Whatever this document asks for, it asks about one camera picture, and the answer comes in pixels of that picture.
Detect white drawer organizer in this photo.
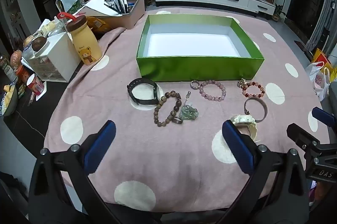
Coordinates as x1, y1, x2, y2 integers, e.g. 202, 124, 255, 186
22, 32, 82, 83

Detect red white cup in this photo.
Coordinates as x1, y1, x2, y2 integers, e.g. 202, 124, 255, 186
26, 74, 45, 95

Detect white plastic bag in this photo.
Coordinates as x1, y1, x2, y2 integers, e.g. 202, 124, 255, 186
305, 61, 331, 101

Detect cream wrist watch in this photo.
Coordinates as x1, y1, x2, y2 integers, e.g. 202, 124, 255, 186
230, 114, 260, 141

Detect green cardboard box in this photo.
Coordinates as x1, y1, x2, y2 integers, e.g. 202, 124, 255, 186
136, 14, 264, 82

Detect small potted plant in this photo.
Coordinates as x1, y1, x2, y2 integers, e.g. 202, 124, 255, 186
272, 4, 286, 23

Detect brown wooden bead bracelet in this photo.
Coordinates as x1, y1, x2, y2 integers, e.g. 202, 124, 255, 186
153, 91, 183, 128

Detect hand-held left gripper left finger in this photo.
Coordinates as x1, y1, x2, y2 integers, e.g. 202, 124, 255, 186
28, 119, 124, 224

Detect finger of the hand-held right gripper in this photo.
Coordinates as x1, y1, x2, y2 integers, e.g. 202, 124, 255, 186
286, 123, 327, 159
312, 107, 337, 132

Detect green jade pendant keychain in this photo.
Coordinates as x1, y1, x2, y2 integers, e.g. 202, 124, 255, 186
179, 91, 200, 121

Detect green white tissue pack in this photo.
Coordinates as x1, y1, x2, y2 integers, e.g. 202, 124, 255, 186
56, 0, 82, 14

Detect bowl with food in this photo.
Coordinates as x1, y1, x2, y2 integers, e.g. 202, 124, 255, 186
0, 83, 18, 117

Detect yellow bear bottle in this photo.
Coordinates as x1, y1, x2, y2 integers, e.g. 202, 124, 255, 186
57, 12, 103, 66

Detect pink bead bracelet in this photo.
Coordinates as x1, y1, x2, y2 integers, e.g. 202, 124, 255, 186
190, 79, 227, 101

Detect yellow red paper bag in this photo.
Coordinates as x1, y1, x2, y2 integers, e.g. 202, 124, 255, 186
312, 48, 337, 82

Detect orange snack packet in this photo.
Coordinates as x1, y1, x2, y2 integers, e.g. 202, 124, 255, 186
87, 16, 112, 34

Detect white paper sheets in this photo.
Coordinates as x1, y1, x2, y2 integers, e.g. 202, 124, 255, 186
75, 0, 122, 17

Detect red can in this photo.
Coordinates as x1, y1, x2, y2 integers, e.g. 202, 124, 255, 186
16, 66, 30, 83

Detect brown round object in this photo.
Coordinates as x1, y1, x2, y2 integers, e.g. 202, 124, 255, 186
31, 37, 47, 52

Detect red bead bracelet gold charm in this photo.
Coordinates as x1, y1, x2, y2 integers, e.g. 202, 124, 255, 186
238, 78, 265, 98

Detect black wrist watch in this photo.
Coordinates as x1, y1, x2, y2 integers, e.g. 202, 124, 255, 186
127, 78, 159, 106

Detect silver metal bangle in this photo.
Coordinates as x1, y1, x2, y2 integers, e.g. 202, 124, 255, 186
244, 97, 268, 122

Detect pink pen holder box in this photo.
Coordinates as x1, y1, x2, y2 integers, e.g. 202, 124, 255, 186
104, 0, 146, 29

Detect pink polka dot tablecloth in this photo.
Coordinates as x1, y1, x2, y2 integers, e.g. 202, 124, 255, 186
43, 7, 331, 214

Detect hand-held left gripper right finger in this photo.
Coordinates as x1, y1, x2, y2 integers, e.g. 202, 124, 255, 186
222, 119, 310, 224

